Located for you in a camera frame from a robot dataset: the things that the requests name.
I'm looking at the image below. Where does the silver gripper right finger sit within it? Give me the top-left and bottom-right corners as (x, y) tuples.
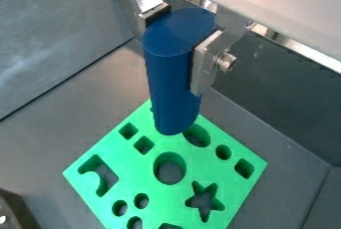
(190, 6), (255, 97)

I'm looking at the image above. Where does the blue oval peg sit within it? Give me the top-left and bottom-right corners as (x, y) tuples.
(144, 7), (214, 135)

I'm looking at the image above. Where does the grey metal tray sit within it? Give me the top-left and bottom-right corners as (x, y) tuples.
(0, 0), (341, 229)

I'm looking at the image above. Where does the green shape sorter board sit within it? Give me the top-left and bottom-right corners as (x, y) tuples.
(65, 103), (267, 229)

